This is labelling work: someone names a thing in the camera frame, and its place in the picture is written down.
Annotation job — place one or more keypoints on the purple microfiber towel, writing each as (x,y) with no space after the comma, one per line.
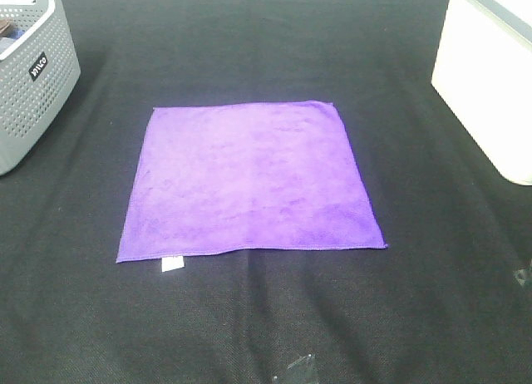
(217,179)

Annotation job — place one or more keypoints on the clear tape piece front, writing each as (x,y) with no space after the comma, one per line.
(301,371)

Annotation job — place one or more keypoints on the clear tape piece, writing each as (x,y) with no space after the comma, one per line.
(524,276)
(301,371)

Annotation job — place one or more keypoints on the black table cloth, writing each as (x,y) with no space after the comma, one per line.
(439,305)

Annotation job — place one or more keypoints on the white plastic bin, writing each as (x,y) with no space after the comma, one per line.
(482,72)

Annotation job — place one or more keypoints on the grey perforated plastic basket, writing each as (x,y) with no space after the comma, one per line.
(38,73)

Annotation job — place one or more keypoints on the clear tape piece right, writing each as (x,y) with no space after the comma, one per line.
(524,276)

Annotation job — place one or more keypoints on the folded cloths in basket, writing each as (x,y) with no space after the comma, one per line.
(9,33)

